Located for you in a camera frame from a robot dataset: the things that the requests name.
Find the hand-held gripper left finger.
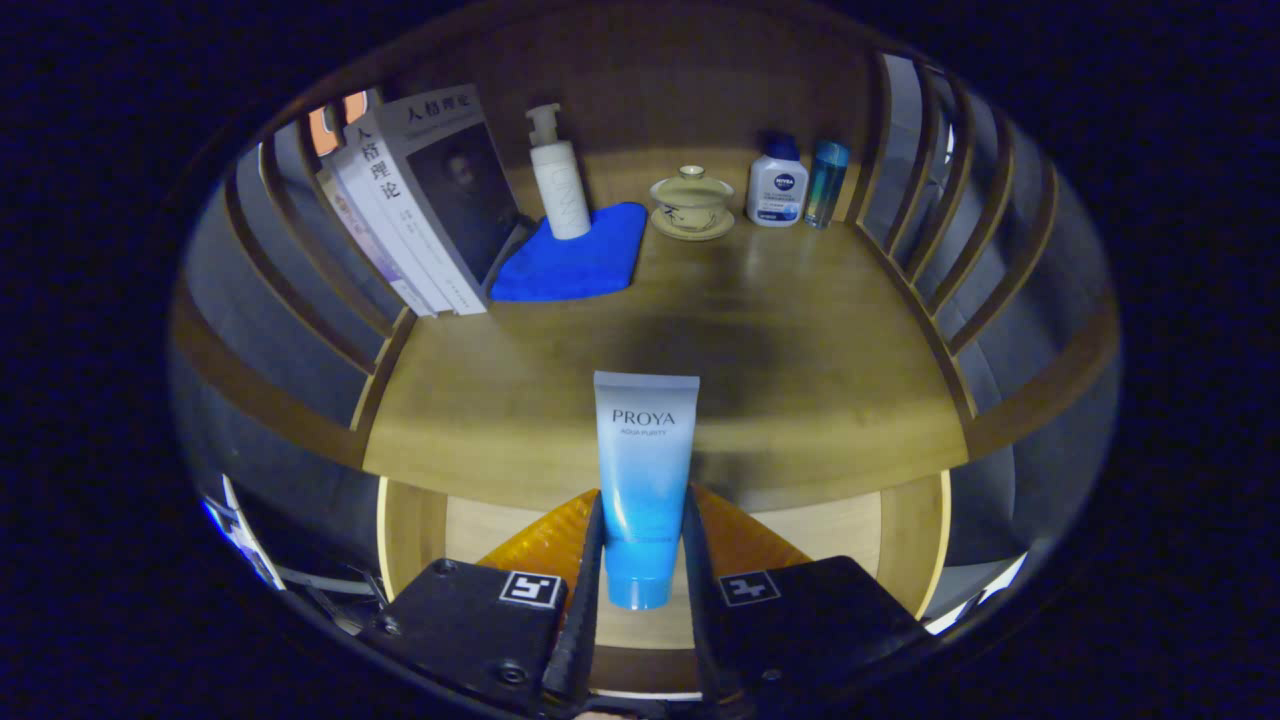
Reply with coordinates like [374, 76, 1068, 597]
[358, 488, 608, 716]

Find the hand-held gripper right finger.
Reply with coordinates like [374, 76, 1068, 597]
[682, 485, 933, 706]

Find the wooden drawer with black knob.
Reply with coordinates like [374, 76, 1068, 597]
[378, 470, 951, 696]

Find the blue cosmetic tube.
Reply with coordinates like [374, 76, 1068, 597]
[593, 371, 701, 611]

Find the wooden countertop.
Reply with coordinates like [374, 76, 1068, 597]
[362, 145, 969, 513]

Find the blue folded cloth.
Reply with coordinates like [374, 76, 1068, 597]
[490, 202, 649, 303]

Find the beige lidded ceramic teacup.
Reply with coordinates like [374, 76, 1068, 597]
[650, 165, 736, 242]

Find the white pump bottle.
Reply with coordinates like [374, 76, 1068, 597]
[526, 103, 593, 241]

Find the white lotion bottle blue cap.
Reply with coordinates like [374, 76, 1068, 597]
[746, 133, 809, 228]

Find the pale pink book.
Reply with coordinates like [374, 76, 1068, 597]
[315, 165, 438, 319]

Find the white book dark portrait cover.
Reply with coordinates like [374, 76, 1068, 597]
[375, 85, 523, 316]

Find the teal slim bottle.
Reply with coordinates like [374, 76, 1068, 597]
[803, 140, 851, 230]

